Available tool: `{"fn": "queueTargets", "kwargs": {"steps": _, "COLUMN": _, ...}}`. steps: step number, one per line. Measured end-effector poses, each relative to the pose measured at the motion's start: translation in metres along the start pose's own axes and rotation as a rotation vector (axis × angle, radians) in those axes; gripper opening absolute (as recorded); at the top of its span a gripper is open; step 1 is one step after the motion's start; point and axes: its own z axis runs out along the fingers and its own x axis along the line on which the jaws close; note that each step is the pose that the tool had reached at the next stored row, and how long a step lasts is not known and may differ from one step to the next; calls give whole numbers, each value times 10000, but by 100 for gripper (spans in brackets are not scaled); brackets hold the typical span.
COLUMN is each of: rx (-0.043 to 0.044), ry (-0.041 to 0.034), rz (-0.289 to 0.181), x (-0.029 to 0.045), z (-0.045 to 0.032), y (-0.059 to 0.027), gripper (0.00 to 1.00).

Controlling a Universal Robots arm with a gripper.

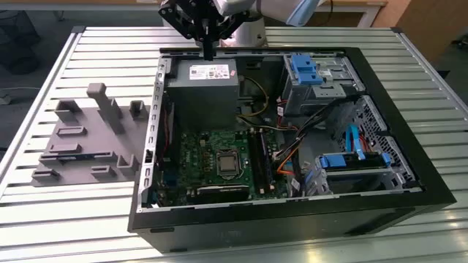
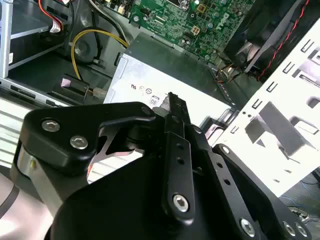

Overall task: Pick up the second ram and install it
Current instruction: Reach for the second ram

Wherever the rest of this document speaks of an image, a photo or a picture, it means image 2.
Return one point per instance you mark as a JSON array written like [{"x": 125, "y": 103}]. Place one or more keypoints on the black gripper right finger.
[{"x": 250, "y": 190}]

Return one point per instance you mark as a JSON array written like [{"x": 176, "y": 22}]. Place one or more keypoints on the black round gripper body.
[{"x": 120, "y": 205}]

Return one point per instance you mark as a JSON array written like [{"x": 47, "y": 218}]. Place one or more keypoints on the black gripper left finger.
[{"x": 62, "y": 130}]

